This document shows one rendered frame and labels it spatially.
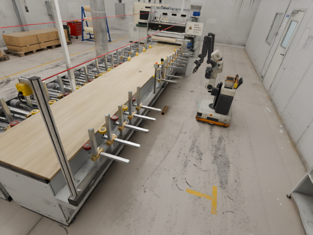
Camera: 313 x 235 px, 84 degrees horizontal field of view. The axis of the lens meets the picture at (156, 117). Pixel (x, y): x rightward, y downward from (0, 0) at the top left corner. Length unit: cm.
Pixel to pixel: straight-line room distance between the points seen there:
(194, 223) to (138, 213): 66
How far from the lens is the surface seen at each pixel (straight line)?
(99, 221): 231
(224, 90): 339
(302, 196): 302
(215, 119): 363
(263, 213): 273
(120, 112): 190
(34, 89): 107
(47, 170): 164
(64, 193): 182
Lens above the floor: 205
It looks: 34 degrees down
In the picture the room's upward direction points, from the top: 5 degrees clockwise
